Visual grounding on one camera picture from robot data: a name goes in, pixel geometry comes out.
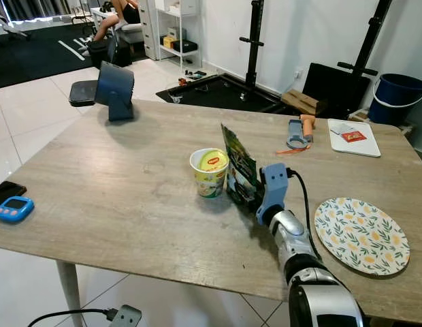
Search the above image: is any green snack bag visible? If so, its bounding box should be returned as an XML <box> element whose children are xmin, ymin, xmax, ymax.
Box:
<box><xmin>221</xmin><ymin>123</ymin><xmax>267</xmax><ymax>208</ymax></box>

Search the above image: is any yellow green noodle cup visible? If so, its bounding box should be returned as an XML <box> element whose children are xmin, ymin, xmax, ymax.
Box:
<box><xmin>189</xmin><ymin>148</ymin><xmax>230</xmax><ymax>198</ymax></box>

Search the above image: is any thin orange peel strip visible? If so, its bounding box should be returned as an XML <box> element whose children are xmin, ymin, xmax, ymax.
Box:
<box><xmin>276</xmin><ymin>144</ymin><xmax>307</xmax><ymax>155</ymax></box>

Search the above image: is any brown cardboard box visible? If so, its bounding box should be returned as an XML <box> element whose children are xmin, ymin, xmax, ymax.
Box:
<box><xmin>280</xmin><ymin>89</ymin><xmax>329</xmax><ymax>115</ymax></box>

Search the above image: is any black gym floor mat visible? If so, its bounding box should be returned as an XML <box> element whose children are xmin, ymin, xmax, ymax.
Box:
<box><xmin>157</xmin><ymin>74</ymin><xmax>300</xmax><ymax>115</ymax></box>

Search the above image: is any leaf patterned round plate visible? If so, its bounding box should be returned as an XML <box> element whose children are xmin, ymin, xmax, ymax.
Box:
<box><xmin>314</xmin><ymin>197</ymin><xmax>410</xmax><ymax>277</ymax></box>

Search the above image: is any grey wood dining table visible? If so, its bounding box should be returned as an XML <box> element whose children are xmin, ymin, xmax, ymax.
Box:
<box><xmin>0</xmin><ymin>99</ymin><xmax>422</xmax><ymax>327</ymax></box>

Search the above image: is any white cutting board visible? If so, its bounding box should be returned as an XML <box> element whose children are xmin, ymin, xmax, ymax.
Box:
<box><xmin>327</xmin><ymin>119</ymin><xmax>381</xmax><ymax>158</ymax></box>

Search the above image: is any small red packet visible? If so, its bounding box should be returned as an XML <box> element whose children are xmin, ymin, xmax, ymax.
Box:
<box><xmin>340</xmin><ymin>130</ymin><xmax>368</xmax><ymax>142</ymax></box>

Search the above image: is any black flat panel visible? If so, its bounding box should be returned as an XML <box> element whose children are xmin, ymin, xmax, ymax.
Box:
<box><xmin>302</xmin><ymin>62</ymin><xmax>373</xmax><ymax>119</ymax></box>

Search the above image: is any black rack upright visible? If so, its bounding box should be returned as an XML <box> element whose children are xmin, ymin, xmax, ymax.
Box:
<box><xmin>337</xmin><ymin>0</ymin><xmax>393</xmax><ymax>76</ymax></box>
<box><xmin>240</xmin><ymin>0</ymin><xmax>266</xmax><ymax>89</ymax></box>

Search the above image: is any blue plastic bucket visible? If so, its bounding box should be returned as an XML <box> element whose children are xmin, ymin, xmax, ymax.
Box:
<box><xmin>368</xmin><ymin>73</ymin><xmax>422</xmax><ymax>127</ymax></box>

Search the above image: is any dark blue desk fan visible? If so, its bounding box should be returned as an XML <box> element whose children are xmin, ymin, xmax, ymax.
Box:
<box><xmin>95</xmin><ymin>61</ymin><xmax>135</xmax><ymax>122</ymax></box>

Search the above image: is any black smartphone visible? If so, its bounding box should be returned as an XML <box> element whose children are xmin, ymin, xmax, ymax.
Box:
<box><xmin>0</xmin><ymin>181</ymin><xmax>28</xmax><ymax>212</ymax></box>

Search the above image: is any blue kitchen timer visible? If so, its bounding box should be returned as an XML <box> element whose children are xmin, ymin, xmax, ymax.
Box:
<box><xmin>0</xmin><ymin>196</ymin><xmax>35</xmax><ymax>223</ymax></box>

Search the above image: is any black chair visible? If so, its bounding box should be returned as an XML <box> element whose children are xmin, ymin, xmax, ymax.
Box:
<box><xmin>69</xmin><ymin>37</ymin><xmax>115</xmax><ymax>108</ymax></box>

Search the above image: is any white shelf unit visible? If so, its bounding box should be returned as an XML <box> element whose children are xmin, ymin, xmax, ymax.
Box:
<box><xmin>140</xmin><ymin>0</ymin><xmax>204</xmax><ymax>69</ymax></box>

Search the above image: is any black floor bag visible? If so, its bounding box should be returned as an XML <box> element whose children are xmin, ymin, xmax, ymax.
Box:
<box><xmin>88</xmin><ymin>37</ymin><xmax>116</xmax><ymax>69</ymax></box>

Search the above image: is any seated person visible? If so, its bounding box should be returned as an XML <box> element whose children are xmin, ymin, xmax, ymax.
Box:
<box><xmin>92</xmin><ymin>0</ymin><xmax>142</xmax><ymax>43</ymax></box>

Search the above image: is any black carpet with white lines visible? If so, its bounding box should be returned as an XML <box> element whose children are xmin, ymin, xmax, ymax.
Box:
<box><xmin>0</xmin><ymin>20</ymin><xmax>96</xmax><ymax>89</ymax></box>

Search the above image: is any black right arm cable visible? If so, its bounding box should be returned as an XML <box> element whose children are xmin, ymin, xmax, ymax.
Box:
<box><xmin>287</xmin><ymin>168</ymin><xmax>322</xmax><ymax>260</ymax></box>

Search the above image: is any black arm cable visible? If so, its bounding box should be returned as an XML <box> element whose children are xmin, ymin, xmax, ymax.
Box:
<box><xmin>27</xmin><ymin>308</ymin><xmax>120</xmax><ymax>327</ymax></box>
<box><xmin>287</xmin><ymin>168</ymin><xmax>322</xmax><ymax>260</ymax></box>

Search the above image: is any light grey left wrist camera mount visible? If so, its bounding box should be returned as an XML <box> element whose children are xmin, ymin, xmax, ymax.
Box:
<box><xmin>114</xmin><ymin>305</ymin><xmax>144</xmax><ymax>327</ymax></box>

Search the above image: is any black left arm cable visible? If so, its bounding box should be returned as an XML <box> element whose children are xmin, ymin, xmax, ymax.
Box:
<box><xmin>27</xmin><ymin>308</ymin><xmax>120</xmax><ymax>327</ymax></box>

